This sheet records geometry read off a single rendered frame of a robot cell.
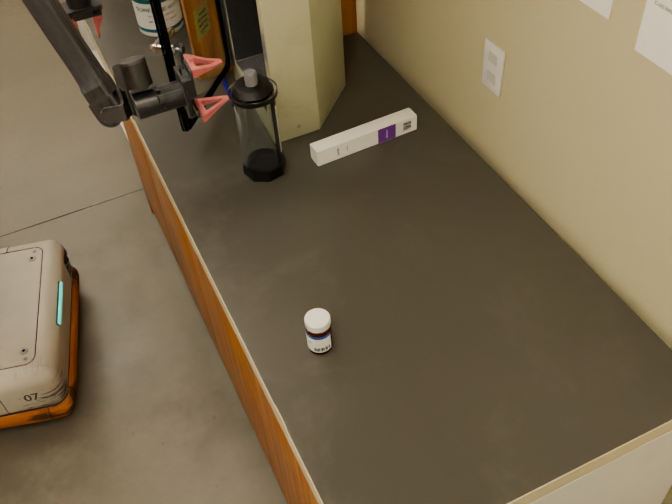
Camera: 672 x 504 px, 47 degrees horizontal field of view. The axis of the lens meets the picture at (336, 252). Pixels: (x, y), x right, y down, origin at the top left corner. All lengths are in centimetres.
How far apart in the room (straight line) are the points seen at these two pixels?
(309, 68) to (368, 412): 85
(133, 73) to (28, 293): 119
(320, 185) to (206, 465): 104
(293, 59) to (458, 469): 98
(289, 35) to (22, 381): 132
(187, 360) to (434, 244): 128
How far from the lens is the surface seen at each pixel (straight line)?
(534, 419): 140
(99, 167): 355
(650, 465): 158
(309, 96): 188
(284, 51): 179
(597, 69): 149
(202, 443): 250
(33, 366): 248
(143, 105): 169
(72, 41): 170
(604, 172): 155
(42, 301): 265
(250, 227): 171
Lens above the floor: 211
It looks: 46 degrees down
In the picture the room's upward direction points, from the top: 5 degrees counter-clockwise
